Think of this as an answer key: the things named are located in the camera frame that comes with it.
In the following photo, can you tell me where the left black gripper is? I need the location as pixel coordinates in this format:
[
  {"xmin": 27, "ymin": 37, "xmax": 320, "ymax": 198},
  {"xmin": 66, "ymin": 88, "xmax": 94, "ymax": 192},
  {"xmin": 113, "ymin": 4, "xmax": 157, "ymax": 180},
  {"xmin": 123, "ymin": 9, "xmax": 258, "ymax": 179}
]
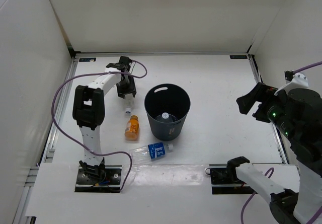
[{"xmin": 116, "ymin": 76, "xmax": 136, "ymax": 100}]

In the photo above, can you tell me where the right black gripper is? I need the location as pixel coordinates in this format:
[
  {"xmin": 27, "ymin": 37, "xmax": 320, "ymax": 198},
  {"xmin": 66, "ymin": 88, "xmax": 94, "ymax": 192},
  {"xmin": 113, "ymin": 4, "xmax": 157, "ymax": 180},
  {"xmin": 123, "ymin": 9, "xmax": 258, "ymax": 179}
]
[{"xmin": 235, "ymin": 82, "xmax": 300, "ymax": 140}]

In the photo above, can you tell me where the clear plastic bottle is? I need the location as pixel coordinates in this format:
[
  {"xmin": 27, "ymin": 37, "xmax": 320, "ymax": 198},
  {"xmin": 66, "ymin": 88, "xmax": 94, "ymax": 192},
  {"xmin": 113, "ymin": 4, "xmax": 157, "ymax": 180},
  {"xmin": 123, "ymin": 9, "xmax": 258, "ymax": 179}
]
[{"xmin": 124, "ymin": 94, "xmax": 134, "ymax": 115}]

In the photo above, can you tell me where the orange juice bottle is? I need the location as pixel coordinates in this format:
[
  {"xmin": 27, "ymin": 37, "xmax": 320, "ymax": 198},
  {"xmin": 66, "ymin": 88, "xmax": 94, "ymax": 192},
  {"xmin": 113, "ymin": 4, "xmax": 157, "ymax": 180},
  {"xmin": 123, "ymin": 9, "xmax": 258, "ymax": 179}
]
[{"xmin": 124, "ymin": 115, "xmax": 139, "ymax": 140}]

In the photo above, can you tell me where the dark grey plastic bin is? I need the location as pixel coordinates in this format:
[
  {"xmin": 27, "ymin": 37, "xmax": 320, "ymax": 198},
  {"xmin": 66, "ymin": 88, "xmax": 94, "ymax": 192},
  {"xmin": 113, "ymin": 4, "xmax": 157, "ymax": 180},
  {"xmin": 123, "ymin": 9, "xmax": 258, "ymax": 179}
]
[{"xmin": 144, "ymin": 84, "xmax": 191, "ymax": 141}]

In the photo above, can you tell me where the green label plastic bottle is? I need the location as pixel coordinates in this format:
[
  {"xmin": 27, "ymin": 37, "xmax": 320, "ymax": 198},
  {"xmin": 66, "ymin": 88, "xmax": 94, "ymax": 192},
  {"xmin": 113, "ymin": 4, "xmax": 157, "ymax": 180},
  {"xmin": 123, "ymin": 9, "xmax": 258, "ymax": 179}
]
[{"xmin": 156, "ymin": 112, "xmax": 178, "ymax": 123}]

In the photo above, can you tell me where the blue label plastic bottle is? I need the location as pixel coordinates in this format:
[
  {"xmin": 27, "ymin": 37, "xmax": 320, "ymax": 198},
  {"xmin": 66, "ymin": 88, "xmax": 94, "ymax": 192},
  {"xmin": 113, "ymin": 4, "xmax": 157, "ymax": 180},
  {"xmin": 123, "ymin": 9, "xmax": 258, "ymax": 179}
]
[{"xmin": 129, "ymin": 142, "xmax": 174, "ymax": 165}]

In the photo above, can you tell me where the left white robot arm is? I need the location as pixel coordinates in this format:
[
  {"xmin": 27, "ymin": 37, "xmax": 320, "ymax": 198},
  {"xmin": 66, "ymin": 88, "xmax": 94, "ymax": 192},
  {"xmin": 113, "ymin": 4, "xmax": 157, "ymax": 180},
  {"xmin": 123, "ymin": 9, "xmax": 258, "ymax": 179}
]
[{"xmin": 72, "ymin": 56, "xmax": 136, "ymax": 184}]

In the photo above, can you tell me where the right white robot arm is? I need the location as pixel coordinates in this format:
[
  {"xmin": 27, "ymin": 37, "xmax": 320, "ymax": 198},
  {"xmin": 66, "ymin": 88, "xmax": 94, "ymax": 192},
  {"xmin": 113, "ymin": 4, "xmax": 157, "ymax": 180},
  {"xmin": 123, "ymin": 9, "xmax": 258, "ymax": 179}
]
[{"xmin": 226, "ymin": 83, "xmax": 321, "ymax": 223}]

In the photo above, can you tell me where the right blue corner sticker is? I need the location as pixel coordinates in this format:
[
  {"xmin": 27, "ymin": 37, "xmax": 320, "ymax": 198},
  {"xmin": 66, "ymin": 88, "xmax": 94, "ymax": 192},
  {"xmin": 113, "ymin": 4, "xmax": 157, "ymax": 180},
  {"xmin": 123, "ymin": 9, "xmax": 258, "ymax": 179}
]
[{"xmin": 229, "ymin": 55, "xmax": 248, "ymax": 59}]

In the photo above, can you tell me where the blue corner sticker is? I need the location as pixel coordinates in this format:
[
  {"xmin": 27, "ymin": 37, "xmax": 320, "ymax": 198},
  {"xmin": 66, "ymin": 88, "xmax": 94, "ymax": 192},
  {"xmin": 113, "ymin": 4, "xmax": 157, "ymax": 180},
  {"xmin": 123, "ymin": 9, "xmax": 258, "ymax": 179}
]
[
  {"xmin": 78, "ymin": 57, "xmax": 96, "ymax": 62},
  {"xmin": 229, "ymin": 55, "xmax": 248, "ymax": 59}
]

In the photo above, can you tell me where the left blue corner sticker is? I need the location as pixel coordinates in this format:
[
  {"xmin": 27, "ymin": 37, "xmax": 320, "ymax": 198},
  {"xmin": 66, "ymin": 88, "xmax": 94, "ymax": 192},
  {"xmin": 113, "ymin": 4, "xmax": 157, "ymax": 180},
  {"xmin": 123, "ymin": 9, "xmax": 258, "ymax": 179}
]
[{"xmin": 78, "ymin": 57, "xmax": 96, "ymax": 62}]

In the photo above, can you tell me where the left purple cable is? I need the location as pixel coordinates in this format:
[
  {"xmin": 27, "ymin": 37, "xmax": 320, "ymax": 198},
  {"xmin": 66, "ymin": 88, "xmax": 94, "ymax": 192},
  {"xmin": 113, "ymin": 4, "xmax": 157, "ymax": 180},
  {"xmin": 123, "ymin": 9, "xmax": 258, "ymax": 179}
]
[{"xmin": 51, "ymin": 60, "xmax": 148, "ymax": 192}]

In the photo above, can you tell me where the purple cable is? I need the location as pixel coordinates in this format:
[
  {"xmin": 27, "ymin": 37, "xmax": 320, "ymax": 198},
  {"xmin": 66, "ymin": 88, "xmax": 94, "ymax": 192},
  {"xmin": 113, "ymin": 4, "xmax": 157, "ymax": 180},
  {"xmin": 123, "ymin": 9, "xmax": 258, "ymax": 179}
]
[
  {"xmin": 240, "ymin": 60, "xmax": 322, "ymax": 224},
  {"xmin": 51, "ymin": 60, "xmax": 148, "ymax": 192}
]

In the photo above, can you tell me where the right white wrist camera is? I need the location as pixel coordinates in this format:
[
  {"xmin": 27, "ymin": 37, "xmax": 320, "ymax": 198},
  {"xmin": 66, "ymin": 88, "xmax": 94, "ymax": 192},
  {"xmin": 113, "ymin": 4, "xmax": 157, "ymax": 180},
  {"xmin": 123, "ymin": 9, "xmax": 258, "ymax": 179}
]
[{"xmin": 274, "ymin": 71, "xmax": 309, "ymax": 96}]

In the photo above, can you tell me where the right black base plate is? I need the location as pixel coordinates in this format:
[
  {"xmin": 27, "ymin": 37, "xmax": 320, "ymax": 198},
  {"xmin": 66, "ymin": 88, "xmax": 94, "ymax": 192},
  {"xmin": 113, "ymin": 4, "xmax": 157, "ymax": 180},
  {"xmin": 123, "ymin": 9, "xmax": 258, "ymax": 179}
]
[{"xmin": 205, "ymin": 165, "xmax": 254, "ymax": 195}]

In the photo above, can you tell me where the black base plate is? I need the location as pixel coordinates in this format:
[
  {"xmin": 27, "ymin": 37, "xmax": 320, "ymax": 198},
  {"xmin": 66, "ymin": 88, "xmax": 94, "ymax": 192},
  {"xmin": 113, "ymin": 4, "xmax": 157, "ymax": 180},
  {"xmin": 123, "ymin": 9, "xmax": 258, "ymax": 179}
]
[
  {"xmin": 74, "ymin": 166, "xmax": 122, "ymax": 193},
  {"xmin": 205, "ymin": 165, "xmax": 254, "ymax": 195}
]

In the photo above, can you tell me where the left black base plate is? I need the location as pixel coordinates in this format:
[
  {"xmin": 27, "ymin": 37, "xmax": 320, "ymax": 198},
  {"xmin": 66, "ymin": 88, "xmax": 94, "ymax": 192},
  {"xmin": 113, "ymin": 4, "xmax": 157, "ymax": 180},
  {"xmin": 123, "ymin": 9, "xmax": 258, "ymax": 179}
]
[{"xmin": 74, "ymin": 166, "xmax": 122, "ymax": 193}]

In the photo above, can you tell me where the left aluminium frame rail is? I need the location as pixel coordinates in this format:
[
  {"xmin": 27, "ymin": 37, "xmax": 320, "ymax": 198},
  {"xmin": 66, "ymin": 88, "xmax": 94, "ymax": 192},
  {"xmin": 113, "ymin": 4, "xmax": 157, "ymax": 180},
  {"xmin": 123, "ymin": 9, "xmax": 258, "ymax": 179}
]
[{"xmin": 40, "ymin": 57, "xmax": 78, "ymax": 164}]

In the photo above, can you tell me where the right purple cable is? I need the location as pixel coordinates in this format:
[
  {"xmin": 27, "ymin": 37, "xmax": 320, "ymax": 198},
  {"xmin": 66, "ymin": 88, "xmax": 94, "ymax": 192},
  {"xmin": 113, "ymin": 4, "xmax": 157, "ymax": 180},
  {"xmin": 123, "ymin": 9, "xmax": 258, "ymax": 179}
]
[{"xmin": 240, "ymin": 60, "xmax": 322, "ymax": 224}]

